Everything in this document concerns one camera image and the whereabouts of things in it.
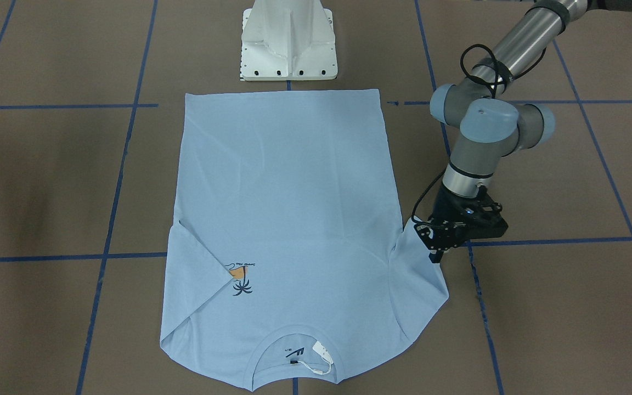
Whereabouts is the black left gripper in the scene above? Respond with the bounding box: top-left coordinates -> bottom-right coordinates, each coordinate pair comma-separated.
414,185 -> 509,264

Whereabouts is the light blue t-shirt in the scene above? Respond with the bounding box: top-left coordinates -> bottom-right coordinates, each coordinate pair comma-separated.
160,88 -> 449,392

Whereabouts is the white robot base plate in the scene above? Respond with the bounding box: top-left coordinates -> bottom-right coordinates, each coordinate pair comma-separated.
239,1 -> 338,82

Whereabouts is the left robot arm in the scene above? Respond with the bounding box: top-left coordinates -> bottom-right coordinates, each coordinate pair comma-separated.
411,1 -> 632,263

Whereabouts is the white hang tag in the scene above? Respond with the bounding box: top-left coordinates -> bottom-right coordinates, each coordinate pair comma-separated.
289,342 -> 335,376

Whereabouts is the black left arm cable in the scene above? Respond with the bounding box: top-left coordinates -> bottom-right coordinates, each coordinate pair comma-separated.
411,44 -> 547,223

